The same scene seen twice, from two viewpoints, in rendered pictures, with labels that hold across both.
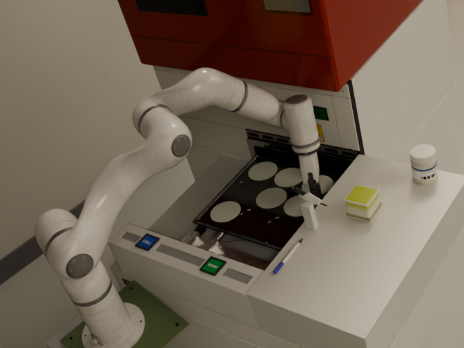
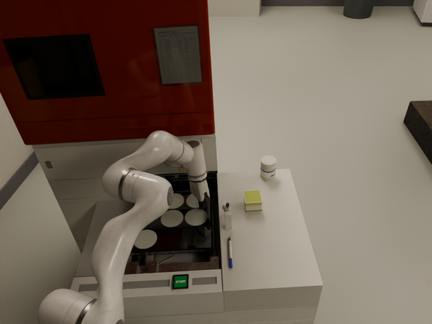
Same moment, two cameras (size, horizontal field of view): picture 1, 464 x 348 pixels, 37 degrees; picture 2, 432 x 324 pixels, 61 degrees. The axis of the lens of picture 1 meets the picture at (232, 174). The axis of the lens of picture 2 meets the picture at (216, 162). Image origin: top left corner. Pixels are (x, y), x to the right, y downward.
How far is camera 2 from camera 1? 100 cm
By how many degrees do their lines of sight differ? 37
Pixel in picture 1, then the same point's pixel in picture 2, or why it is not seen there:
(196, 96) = (162, 153)
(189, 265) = (160, 288)
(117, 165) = (119, 229)
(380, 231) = (271, 215)
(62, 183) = not seen: outside the picture
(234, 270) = (198, 278)
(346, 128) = (209, 158)
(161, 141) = (159, 196)
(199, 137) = (77, 192)
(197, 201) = not seen: hidden behind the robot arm
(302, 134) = (200, 167)
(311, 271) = (253, 256)
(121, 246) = not seen: hidden behind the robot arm
